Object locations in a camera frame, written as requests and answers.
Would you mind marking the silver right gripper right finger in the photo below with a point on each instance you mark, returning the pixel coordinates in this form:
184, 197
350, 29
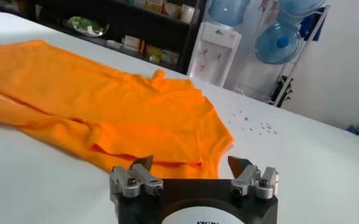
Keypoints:
244, 176

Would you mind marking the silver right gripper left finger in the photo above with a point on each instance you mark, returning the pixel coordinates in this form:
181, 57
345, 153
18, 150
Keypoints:
142, 179

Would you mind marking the orange t-shirt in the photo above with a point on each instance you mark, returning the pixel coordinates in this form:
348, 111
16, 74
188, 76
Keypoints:
106, 106

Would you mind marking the scattered dark crumbs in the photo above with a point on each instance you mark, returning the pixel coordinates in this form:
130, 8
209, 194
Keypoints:
245, 118

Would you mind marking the small black device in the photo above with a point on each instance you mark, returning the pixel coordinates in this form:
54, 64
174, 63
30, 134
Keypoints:
284, 88

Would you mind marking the white green medicine box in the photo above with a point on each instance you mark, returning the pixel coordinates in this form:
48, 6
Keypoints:
170, 56

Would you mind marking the yellow green medicine box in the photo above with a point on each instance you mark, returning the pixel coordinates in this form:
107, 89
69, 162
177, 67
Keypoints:
154, 52

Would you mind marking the white water dispenser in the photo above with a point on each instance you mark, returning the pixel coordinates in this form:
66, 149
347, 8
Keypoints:
212, 51

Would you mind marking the white metal jug rack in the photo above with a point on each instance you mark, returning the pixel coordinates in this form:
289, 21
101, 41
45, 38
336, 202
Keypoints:
301, 59

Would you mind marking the capped blue water jug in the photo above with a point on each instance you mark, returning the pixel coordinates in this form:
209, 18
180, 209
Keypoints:
276, 45
301, 7

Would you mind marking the flat white medicine box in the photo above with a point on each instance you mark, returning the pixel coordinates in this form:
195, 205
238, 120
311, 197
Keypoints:
115, 45

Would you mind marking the white red medicine box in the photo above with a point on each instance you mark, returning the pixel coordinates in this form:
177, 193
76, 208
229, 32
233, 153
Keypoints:
132, 42

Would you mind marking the black shelving unit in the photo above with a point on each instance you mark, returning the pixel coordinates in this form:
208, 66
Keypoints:
154, 30

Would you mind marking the green item in bowl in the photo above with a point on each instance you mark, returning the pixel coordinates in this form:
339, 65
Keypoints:
86, 25

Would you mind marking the labelled blue water jug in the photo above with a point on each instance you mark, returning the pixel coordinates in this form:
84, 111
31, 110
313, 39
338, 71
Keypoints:
228, 12

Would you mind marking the dark blue hanging cloth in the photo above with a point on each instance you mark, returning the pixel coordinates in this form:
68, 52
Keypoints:
311, 24

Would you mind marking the beige hanging rag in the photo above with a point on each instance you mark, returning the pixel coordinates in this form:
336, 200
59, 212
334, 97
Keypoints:
266, 10

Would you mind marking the orange yellow medicine box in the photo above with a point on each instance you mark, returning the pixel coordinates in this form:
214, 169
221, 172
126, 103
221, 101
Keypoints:
171, 9

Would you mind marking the yellow white medicine box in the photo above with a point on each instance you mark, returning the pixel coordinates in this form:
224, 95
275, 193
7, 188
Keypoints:
154, 4

